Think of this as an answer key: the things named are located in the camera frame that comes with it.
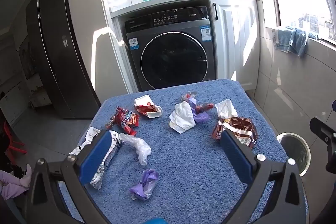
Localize white printed foil wrapper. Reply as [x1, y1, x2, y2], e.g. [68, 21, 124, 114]
[69, 126, 124, 190]

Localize crushed red white paper cup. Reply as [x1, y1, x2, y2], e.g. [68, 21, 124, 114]
[134, 94, 163, 119]

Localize low white cabinet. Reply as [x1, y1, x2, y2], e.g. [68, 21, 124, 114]
[0, 76, 53, 111]

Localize large crumpled white tissue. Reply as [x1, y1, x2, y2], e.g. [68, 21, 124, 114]
[169, 102, 197, 134]

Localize round white trash bin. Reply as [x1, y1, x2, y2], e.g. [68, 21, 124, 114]
[276, 132, 311, 177]

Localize pink padded garment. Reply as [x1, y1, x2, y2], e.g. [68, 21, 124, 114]
[0, 164, 32, 201]

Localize brown snack bag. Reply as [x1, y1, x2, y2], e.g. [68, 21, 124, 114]
[211, 117, 259, 149]

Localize small crumpled white tissue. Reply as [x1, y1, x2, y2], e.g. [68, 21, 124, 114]
[215, 99, 238, 119]

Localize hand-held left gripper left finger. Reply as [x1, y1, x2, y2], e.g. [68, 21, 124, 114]
[26, 130, 116, 224]

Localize dark refrigerator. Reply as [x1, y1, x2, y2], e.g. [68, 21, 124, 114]
[25, 0, 101, 119]

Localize blue jeans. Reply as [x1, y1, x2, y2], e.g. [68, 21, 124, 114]
[272, 26, 319, 58]

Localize purple foil wrapper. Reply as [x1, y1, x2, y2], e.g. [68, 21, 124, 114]
[129, 168, 160, 201]

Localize clear red candy wrapper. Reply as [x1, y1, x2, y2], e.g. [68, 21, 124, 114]
[181, 91, 198, 103]

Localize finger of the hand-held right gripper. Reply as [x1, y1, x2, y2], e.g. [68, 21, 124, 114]
[309, 117, 336, 144]

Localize dark grey washing machine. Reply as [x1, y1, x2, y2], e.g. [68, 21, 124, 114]
[123, 6, 218, 92]

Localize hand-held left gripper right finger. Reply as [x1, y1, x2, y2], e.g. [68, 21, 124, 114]
[220, 130, 307, 224]

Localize red plastic stool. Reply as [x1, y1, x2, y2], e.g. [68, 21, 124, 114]
[3, 120, 27, 159]

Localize clear plastic bag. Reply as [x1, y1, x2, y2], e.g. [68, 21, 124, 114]
[118, 133, 152, 166]

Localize blue terry towel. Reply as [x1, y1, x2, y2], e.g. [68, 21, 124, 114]
[59, 79, 306, 224]

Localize red snack wrapper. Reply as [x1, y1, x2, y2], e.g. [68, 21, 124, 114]
[105, 106, 140, 136]

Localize crumpled purple plastic bag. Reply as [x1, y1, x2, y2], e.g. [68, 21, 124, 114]
[189, 98, 209, 123]

